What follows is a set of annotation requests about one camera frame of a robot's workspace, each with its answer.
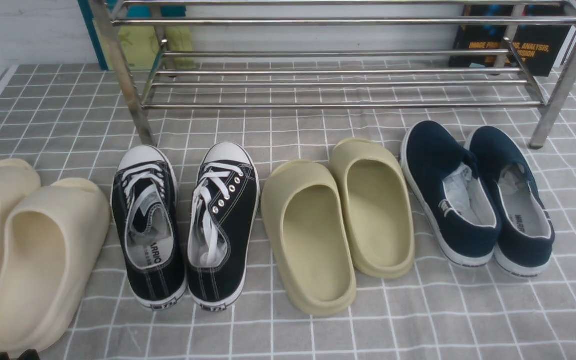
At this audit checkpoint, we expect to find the black canvas sneaker, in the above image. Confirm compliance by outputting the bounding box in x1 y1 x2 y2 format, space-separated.
110 145 188 311
186 142 261 312

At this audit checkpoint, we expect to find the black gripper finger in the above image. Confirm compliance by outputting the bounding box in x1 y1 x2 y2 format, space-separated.
18 349 41 360

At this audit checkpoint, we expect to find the black image processing book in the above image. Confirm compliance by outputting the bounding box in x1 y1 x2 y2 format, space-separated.
448 5 571 77

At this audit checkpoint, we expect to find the cream foam slipper, inner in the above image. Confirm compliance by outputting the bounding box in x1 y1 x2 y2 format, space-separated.
0 178 111 358

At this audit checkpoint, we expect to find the black canvas sneaker, left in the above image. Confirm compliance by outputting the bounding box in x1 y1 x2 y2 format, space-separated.
110 145 188 311

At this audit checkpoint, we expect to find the navy slip-on shoe, right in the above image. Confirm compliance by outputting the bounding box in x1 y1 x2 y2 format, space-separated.
465 126 556 280

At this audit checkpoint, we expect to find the olive foam slipper, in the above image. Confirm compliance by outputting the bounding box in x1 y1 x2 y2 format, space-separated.
261 159 357 317
330 137 415 280

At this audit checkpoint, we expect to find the navy slip-on shoe, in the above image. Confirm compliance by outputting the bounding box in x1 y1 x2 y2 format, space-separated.
465 126 556 280
400 120 502 268

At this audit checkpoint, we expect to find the teal and yellow book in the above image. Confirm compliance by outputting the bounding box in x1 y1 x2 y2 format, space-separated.
78 0 195 71

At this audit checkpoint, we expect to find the navy slip-on shoe, left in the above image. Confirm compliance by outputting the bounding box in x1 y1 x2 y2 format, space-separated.
400 120 502 268

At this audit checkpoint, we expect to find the steel shoe rack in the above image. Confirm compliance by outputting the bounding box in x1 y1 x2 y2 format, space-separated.
87 0 576 150

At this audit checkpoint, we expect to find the olive foam slipper, right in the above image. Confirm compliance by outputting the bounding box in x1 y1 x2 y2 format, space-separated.
330 137 415 280

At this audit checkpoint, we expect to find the black canvas sneaker, right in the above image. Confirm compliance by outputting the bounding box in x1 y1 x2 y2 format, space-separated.
186 142 261 312

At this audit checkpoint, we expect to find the grey checked tablecloth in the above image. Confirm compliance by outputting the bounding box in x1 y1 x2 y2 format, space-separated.
0 64 576 360

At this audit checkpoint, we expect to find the olive foam slipper, left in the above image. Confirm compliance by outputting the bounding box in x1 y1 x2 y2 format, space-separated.
261 159 357 317

